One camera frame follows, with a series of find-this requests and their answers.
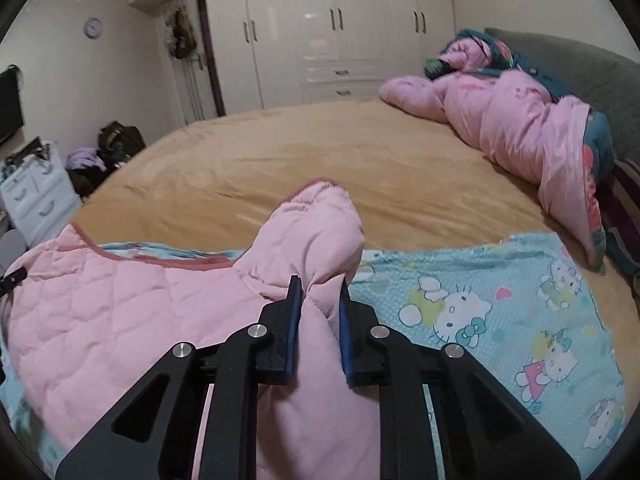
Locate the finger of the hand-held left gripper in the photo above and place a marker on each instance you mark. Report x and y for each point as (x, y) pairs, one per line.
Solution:
(12, 280)

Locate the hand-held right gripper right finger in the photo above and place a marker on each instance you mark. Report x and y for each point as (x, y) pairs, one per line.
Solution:
(345, 340)

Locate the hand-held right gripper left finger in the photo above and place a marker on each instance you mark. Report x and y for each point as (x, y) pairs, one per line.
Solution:
(294, 330)

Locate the pink quilted jacket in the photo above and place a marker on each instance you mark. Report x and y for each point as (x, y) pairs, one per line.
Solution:
(125, 310)

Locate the white drawer chest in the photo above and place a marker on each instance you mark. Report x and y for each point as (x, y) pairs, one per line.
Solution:
(40, 200)

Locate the blue cartoon printed blanket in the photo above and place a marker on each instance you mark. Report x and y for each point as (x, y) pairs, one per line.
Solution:
(475, 310)

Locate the purple cloth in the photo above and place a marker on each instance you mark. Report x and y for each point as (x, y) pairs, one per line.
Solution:
(85, 159)

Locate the black television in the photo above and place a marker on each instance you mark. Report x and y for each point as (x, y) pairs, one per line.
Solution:
(9, 105)

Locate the dark bag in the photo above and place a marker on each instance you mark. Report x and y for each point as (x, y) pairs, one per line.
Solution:
(122, 142)

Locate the tan blanket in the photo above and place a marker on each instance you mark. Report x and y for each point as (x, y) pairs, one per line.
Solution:
(300, 150)

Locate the white door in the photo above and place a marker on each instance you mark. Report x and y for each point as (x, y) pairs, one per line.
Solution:
(200, 85)

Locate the pink floral duvet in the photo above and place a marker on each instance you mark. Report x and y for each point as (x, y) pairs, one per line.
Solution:
(510, 120)

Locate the white wardrobe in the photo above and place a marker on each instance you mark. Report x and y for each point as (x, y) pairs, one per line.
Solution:
(310, 35)

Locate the hanging door decoration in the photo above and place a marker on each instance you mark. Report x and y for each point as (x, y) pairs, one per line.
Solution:
(181, 32)

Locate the dark striped pillow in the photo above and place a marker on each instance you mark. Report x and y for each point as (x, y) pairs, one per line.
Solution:
(625, 210)

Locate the grey padded headboard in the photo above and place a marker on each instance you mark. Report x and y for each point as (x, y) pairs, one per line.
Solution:
(575, 65)

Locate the round wall clock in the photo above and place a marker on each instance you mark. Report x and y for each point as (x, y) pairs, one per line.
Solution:
(93, 28)

